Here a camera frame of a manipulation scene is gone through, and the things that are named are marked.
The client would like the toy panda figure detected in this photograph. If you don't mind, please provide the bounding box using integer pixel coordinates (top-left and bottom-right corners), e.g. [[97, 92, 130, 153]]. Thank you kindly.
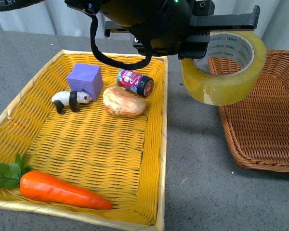
[[51, 90, 92, 115]]

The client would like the yellow woven basket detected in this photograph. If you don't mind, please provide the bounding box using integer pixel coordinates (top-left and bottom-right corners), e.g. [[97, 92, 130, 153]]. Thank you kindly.
[[0, 50, 168, 231]]

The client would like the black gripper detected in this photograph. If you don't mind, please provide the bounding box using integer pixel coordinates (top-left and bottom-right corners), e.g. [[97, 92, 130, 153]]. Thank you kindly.
[[65, 0, 260, 60]]

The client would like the small pink labelled jar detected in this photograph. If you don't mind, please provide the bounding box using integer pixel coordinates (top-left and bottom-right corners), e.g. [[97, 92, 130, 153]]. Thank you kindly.
[[117, 69, 154, 97]]

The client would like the black sleeved cable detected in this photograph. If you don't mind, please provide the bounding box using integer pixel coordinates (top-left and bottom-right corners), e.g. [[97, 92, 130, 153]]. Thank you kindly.
[[90, 9, 153, 71]]

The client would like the toy orange carrot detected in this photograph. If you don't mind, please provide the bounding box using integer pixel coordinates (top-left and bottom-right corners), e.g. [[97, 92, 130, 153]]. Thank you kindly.
[[0, 154, 112, 210]]

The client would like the brown wicker basket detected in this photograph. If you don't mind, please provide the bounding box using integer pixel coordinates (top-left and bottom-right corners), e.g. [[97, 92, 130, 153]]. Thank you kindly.
[[219, 50, 289, 172]]

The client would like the purple foam cube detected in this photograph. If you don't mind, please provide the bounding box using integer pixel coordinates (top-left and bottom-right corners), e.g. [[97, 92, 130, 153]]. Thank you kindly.
[[67, 63, 104, 102]]

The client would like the toy bread roll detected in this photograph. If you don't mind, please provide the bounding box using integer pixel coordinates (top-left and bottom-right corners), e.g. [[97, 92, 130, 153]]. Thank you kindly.
[[103, 86, 146, 117]]

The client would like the clear packing tape roll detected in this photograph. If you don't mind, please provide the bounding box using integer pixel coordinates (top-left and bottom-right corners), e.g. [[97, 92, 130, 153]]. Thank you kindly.
[[181, 32, 266, 106]]

